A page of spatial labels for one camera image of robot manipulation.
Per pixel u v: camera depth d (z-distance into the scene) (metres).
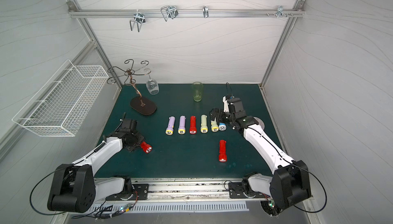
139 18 0.78
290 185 0.40
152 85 0.91
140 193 0.74
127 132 0.69
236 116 0.62
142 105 1.07
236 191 0.73
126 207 0.69
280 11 0.76
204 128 0.93
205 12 0.78
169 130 0.93
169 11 0.77
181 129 0.93
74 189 0.40
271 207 0.72
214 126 0.93
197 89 1.06
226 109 0.73
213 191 0.75
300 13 0.78
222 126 0.95
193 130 0.93
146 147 0.85
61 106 0.69
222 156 0.83
